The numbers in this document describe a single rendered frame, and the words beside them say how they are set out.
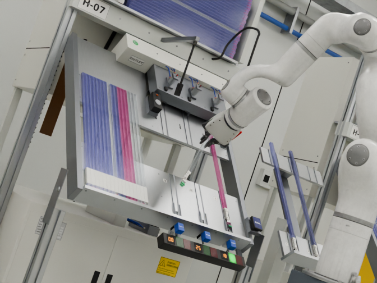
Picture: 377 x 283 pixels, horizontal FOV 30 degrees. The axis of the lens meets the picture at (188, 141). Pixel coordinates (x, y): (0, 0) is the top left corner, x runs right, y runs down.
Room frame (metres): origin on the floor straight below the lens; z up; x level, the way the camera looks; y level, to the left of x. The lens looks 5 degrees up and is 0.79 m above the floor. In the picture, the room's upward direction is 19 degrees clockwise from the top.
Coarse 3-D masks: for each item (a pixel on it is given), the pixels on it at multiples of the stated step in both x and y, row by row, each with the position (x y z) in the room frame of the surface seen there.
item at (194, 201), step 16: (160, 176) 2.37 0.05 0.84; (176, 176) 2.42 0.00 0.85; (160, 192) 2.32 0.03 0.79; (176, 192) 2.37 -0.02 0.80; (192, 192) 2.42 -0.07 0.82; (208, 192) 2.48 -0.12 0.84; (160, 208) 2.27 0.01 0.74; (176, 208) 2.32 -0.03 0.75; (192, 208) 2.37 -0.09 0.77; (208, 208) 2.42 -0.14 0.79; (208, 224) 2.38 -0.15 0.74; (224, 224) 2.43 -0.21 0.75; (240, 224) 2.48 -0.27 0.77
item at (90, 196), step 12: (84, 192) 2.10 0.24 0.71; (96, 192) 2.11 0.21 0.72; (108, 192) 2.14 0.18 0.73; (96, 204) 2.16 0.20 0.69; (108, 204) 2.17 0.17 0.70; (120, 204) 2.17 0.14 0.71; (132, 204) 2.18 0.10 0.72; (144, 204) 2.20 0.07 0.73; (132, 216) 2.23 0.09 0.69; (144, 216) 2.24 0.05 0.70; (156, 216) 2.24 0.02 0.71; (168, 216) 2.25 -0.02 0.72; (180, 216) 2.28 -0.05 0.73; (168, 228) 2.31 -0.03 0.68; (192, 228) 2.32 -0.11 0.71; (204, 228) 2.33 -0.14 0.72; (216, 228) 2.35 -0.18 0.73; (216, 240) 2.40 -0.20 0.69; (240, 240) 2.42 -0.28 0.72
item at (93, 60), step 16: (80, 48) 2.50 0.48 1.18; (96, 48) 2.56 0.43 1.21; (80, 64) 2.45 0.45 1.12; (96, 64) 2.50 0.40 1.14; (112, 64) 2.56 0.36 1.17; (80, 80) 2.39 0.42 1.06; (112, 80) 2.51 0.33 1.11; (128, 80) 2.57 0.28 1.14; (144, 80) 2.63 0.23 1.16; (80, 96) 2.35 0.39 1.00; (144, 96) 2.57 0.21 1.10; (144, 112) 2.51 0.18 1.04; (160, 112) 2.57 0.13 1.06; (176, 112) 2.64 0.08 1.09; (144, 128) 2.47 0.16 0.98; (160, 128) 2.52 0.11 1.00; (176, 128) 2.58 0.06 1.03; (192, 128) 2.64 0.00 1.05; (192, 144) 2.58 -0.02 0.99; (224, 160) 2.67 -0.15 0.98
